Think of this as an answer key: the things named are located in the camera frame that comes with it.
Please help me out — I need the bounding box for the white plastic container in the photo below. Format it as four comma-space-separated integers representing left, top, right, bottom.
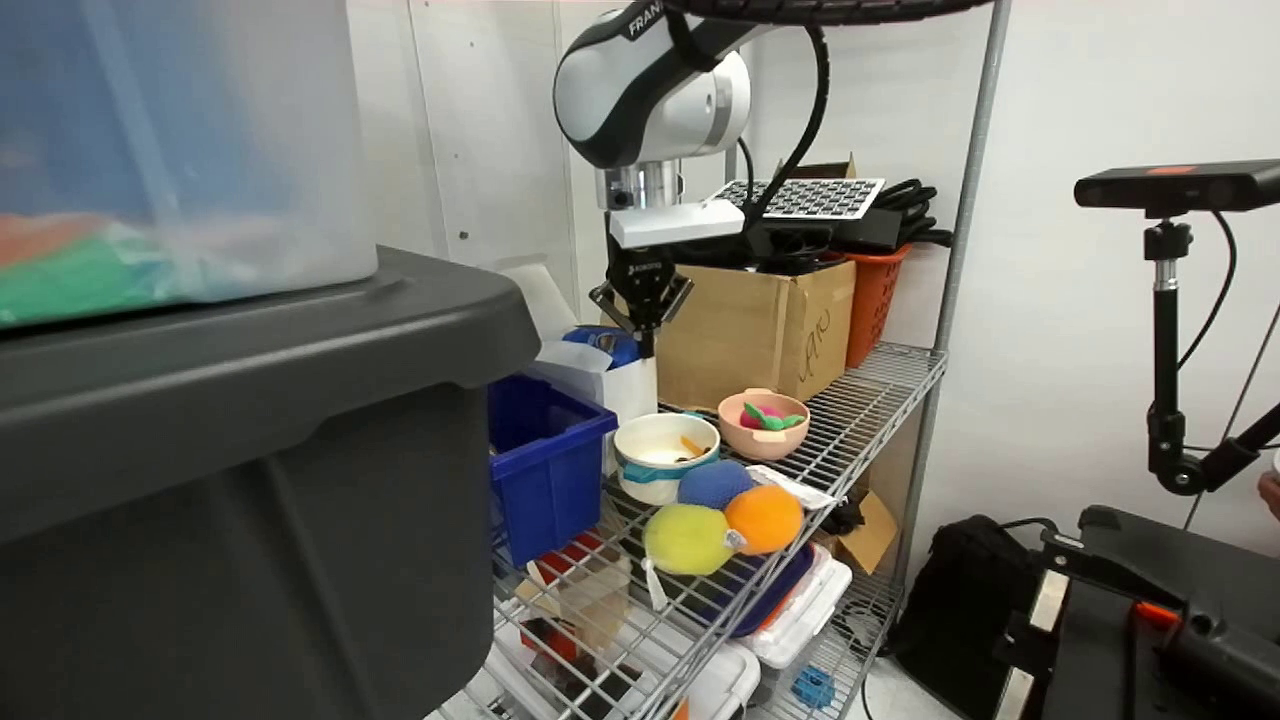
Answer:
744, 549, 853, 670

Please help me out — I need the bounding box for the dark grey storage tote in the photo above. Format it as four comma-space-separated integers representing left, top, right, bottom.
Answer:
0, 247, 536, 720

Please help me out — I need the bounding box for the clear plastic storage box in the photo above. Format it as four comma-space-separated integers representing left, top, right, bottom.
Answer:
0, 0, 375, 329

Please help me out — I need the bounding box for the orange bucket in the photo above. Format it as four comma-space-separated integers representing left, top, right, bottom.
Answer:
849, 254, 905, 370

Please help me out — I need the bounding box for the black camera stand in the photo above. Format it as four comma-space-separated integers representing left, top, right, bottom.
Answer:
1072, 158, 1280, 502

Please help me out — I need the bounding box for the blue plastic bin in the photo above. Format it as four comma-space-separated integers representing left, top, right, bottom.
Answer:
486, 375, 617, 565

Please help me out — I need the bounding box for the peach bowl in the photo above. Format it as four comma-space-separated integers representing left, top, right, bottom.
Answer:
716, 387, 813, 459

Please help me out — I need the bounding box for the white bowl with teal rim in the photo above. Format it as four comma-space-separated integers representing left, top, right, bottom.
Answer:
613, 411, 718, 503

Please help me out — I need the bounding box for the pink plushie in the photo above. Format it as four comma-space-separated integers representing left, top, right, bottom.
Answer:
738, 404, 785, 431

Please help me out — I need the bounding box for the black bag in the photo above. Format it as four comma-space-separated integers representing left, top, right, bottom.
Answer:
886, 515, 1048, 715

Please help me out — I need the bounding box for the brown cardboard box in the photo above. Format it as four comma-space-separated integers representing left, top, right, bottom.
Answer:
654, 266, 855, 408

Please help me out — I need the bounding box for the wire shelf rack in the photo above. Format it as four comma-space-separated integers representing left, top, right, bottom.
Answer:
424, 0, 1004, 720

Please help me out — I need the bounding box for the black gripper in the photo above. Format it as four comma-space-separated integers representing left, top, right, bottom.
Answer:
606, 254, 689, 317

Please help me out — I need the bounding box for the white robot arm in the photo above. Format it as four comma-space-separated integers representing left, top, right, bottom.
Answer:
551, 0, 989, 317

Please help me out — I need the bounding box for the white cardboard box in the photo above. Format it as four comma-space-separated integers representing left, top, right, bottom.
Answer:
512, 260, 658, 477

